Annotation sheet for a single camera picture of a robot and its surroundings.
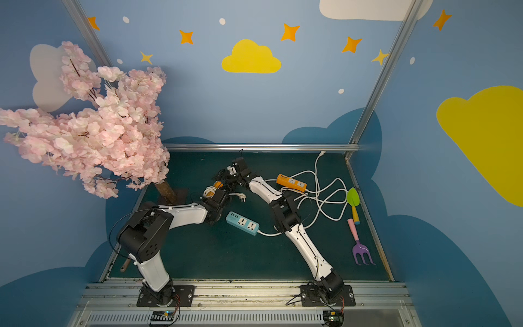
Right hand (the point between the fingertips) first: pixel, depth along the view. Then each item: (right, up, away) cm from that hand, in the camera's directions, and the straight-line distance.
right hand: (215, 181), depth 102 cm
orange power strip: (+1, -2, -1) cm, 3 cm away
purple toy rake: (+66, -28, -16) cm, 74 cm away
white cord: (+13, -7, -1) cm, 15 cm away
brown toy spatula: (-32, -34, -22) cm, 52 cm away
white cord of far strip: (+52, -10, -2) cm, 53 cm away
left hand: (-4, -10, -6) cm, 12 cm away
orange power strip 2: (+39, -1, +2) cm, 39 cm away
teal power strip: (+15, -19, -12) cm, 27 cm away
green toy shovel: (+71, -9, +1) cm, 72 cm away
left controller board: (-13, -49, -29) cm, 58 cm away
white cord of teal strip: (+32, -23, -12) cm, 41 cm away
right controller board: (+50, -49, -29) cm, 76 cm away
